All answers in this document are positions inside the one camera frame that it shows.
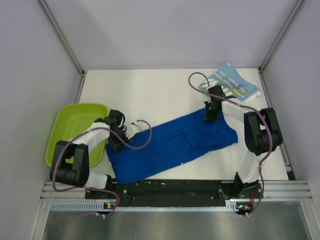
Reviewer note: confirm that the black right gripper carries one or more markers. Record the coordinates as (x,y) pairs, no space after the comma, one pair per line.
(207,116)

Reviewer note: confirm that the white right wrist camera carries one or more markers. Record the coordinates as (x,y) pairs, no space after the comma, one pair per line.
(228,92)

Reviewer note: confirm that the light blue printed folded t-shirt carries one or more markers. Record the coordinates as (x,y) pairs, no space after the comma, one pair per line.
(228,76)

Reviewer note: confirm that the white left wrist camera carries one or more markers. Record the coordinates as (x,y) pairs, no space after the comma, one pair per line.
(132,129)

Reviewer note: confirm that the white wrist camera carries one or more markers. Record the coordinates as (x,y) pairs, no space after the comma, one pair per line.
(132,129)
(228,92)

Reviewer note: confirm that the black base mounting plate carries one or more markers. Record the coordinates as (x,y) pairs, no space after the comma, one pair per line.
(178,193)

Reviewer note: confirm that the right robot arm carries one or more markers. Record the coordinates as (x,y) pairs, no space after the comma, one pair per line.
(262,134)

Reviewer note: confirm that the aluminium frame rail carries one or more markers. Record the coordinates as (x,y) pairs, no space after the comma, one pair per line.
(274,190)

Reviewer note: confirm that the lime green plastic tray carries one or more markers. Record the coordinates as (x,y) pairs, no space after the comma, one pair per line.
(72,120)

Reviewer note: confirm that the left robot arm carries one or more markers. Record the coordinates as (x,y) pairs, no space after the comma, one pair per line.
(71,161)

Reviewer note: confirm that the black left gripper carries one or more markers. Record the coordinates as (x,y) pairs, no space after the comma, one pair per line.
(116,146)

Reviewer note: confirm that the royal blue t-shirt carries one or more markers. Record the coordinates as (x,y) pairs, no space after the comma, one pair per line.
(169,145)

